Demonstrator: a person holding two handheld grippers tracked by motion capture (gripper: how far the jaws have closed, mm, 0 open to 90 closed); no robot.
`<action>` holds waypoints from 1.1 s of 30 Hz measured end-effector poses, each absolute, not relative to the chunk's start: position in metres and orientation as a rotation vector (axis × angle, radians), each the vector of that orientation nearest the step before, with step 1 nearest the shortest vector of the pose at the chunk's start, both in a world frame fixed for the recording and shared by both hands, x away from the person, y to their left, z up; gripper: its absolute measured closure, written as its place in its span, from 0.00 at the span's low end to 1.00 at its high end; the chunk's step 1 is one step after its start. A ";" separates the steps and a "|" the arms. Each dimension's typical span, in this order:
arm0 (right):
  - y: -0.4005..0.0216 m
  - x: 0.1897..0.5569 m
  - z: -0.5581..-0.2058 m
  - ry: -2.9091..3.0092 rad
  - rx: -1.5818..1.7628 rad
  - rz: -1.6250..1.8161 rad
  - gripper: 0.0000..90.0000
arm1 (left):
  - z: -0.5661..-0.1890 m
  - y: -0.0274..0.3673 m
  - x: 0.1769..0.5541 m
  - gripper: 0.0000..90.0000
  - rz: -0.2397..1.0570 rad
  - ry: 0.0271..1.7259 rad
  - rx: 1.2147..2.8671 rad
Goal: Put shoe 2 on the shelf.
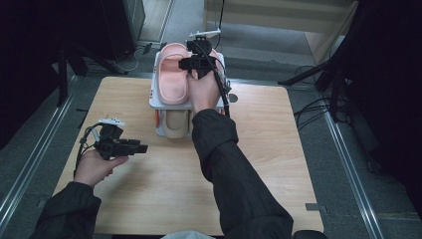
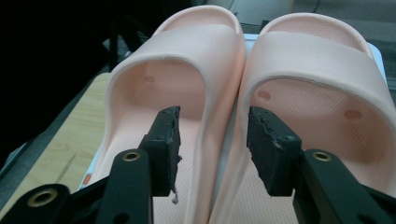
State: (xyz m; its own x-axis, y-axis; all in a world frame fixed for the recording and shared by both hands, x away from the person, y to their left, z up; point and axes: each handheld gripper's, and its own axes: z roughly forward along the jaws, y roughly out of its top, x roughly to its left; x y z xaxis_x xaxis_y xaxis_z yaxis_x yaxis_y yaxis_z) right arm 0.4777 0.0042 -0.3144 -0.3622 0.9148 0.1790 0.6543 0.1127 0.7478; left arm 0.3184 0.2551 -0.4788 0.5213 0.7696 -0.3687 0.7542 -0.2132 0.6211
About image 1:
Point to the person's white clothing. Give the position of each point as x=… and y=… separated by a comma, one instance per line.
x=187, y=235

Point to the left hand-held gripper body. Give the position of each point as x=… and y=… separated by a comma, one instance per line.
x=111, y=147

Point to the white two-tier shoe rack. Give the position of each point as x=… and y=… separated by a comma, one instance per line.
x=153, y=99

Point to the person's left hand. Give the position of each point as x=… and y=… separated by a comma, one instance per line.
x=94, y=167

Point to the metal floor rail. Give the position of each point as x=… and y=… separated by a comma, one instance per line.
x=36, y=149
x=351, y=172

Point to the black tripod stand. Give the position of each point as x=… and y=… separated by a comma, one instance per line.
x=333, y=71

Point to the black metal stand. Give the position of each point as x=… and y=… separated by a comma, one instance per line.
x=62, y=76

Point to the cream clog with holes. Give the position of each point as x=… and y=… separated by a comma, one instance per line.
x=191, y=122
x=175, y=124

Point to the dark cabinet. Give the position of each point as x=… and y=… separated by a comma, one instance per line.
x=122, y=26

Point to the grey tape strip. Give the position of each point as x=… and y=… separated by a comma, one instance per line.
x=315, y=207
x=41, y=203

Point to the light wooden cabinet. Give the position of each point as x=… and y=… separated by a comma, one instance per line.
x=282, y=16

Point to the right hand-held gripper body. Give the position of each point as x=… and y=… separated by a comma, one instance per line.
x=200, y=63

